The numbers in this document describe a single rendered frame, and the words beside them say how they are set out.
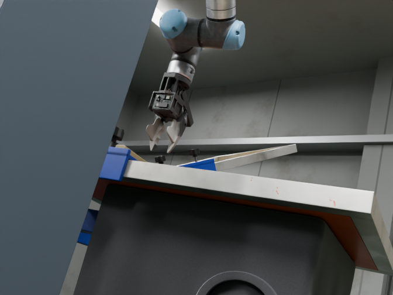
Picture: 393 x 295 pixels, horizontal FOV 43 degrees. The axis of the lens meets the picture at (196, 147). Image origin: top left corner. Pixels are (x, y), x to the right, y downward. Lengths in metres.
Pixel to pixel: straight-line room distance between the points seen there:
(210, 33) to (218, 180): 0.50
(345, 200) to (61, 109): 0.49
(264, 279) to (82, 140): 0.48
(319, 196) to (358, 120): 3.66
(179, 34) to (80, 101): 0.78
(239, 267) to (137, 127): 5.35
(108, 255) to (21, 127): 0.59
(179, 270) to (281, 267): 0.20
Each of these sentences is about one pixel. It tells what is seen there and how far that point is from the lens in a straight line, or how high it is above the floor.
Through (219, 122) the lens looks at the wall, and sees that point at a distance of 5.35.
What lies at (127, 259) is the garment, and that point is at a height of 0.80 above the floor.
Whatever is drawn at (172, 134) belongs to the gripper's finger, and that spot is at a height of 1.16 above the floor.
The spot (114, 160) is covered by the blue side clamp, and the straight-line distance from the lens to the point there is 1.05.
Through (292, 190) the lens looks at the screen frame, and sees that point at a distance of 0.88.
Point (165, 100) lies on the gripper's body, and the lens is 1.35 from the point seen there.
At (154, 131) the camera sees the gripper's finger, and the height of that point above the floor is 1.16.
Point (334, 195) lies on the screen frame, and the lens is 0.87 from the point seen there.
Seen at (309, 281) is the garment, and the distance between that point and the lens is 0.92.
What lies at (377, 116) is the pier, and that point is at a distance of 4.28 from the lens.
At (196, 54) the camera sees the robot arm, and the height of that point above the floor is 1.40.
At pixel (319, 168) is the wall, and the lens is 4.48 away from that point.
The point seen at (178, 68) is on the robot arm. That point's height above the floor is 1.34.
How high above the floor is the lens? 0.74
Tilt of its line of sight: 18 degrees up
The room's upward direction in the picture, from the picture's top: 16 degrees clockwise
